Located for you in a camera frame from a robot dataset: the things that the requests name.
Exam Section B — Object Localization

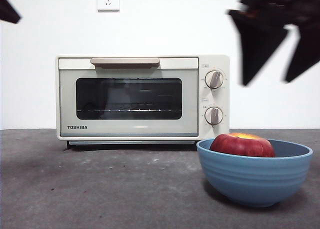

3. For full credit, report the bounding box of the beige oven knob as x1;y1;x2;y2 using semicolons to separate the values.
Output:
204;70;225;90
204;106;224;126

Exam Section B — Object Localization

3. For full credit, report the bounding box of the white wall socket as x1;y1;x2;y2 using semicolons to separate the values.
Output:
97;0;121;13

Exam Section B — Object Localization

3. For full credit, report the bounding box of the metal wire oven rack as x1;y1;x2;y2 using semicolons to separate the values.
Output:
76;108;183;113

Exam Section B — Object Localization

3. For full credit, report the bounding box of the blue ribbed bowl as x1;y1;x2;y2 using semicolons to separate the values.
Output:
196;138;314;208

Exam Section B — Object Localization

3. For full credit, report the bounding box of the cream Toshiba toaster oven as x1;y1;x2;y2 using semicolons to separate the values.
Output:
55;54;231;145

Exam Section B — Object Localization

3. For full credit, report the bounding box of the glass oven door with handle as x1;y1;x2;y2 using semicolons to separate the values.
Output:
58;57;199;138

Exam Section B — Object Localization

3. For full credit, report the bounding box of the red apple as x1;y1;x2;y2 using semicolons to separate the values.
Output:
209;132;276;158

